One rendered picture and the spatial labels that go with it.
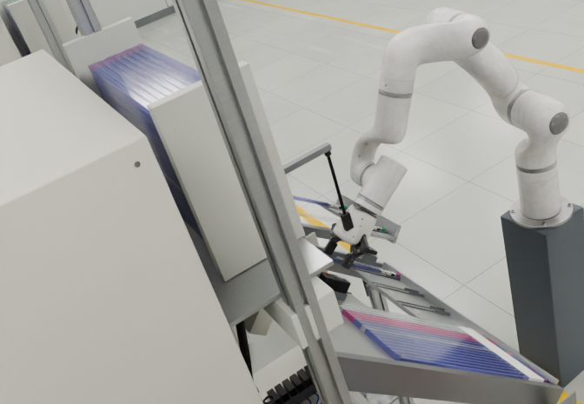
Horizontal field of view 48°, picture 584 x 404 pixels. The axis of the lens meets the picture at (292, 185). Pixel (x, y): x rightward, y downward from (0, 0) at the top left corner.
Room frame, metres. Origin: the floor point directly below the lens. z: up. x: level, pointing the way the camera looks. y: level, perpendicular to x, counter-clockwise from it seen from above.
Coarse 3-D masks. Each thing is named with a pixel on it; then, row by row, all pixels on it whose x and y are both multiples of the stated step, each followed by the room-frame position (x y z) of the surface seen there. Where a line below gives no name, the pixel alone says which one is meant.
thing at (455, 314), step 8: (384, 264) 1.62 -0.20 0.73; (400, 272) 1.56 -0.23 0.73; (400, 280) 1.54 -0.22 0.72; (408, 280) 1.51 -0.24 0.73; (416, 288) 1.47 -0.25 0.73; (424, 288) 1.45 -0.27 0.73; (424, 296) 1.43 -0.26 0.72; (432, 296) 1.41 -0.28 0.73; (440, 304) 1.38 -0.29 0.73; (448, 312) 1.34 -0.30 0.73; (456, 312) 1.32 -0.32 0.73; (456, 320) 1.31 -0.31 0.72; (464, 320) 1.29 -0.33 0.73; (472, 328) 1.26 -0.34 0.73; (480, 328) 1.24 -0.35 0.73; (488, 336) 1.21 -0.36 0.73; (504, 344) 1.16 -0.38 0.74; (512, 352) 1.13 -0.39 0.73; (520, 360) 1.11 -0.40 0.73; (528, 360) 1.10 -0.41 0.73; (536, 368) 1.06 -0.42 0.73; (544, 376) 1.04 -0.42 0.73; (552, 376) 1.03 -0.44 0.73
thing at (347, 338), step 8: (352, 296) 1.22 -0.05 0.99; (360, 304) 1.18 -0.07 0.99; (344, 320) 1.04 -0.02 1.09; (336, 328) 0.97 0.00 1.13; (344, 328) 0.98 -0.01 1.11; (352, 328) 1.00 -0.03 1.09; (336, 336) 0.93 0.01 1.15; (344, 336) 0.94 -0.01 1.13; (352, 336) 0.95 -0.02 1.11; (360, 336) 0.97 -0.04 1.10; (336, 344) 0.89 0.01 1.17; (344, 344) 0.90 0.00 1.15; (352, 344) 0.91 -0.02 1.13; (360, 344) 0.93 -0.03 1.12; (368, 344) 0.94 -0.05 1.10; (376, 344) 0.95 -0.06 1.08; (344, 352) 0.87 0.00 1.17; (352, 352) 0.88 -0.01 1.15; (360, 352) 0.89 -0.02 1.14; (368, 352) 0.90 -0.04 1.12; (376, 352) 0.91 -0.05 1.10; (384, 352) 0.92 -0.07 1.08
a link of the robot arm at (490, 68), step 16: (432, 16) 1.67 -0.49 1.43; (448, 16) 1.61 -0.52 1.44; (496, 48) 1.63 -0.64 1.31; (464, 64) 1.63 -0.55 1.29; (480, 64) 1.60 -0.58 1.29; (496, 64) 1.59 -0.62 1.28; (512, 64) 1.63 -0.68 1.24; (480, 80) 1.62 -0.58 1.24; (496, 80) 1.60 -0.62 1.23; (512, 80) 1.60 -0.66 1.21; (496, 96) 1.63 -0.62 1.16; (512, 96) 1.68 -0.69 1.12
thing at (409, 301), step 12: (360, 276) 1.45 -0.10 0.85; (372, 276) 1.47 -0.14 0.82; (384, 276) 1.52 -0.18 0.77; (384, 288) 1.39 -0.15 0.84; (396, 288) 1.43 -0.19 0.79; (408, 288) 1.45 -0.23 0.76; (396, 300) 1.31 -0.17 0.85; (408, 300) 1.35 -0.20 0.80; (420, 300) 1.39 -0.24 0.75; (408, 312) 1.25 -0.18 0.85; (420, 312) 1.27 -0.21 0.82; (432, 312) 1.31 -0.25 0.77; (444, 312) 1.33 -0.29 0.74; (456, 324) 1.27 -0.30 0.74
